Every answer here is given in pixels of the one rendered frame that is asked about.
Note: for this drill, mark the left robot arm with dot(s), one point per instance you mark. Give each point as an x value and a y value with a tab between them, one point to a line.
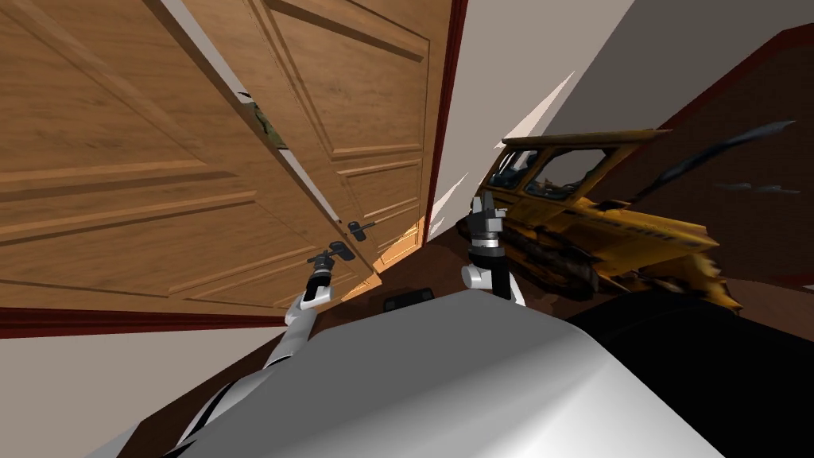
296	331

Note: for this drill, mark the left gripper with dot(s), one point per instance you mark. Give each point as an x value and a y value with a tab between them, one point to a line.
322	260

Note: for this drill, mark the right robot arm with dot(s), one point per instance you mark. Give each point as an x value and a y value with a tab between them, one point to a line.
699	381

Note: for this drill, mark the brown wooden door leaf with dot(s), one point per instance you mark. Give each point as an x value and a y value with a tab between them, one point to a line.
375	95
127	191

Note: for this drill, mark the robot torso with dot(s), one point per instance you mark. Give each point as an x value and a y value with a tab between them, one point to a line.
420	381

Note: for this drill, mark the yellow bulldozer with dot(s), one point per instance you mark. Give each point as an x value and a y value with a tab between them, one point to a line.
610	235

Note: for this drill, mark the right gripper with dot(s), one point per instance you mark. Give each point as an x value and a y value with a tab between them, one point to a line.
488	226

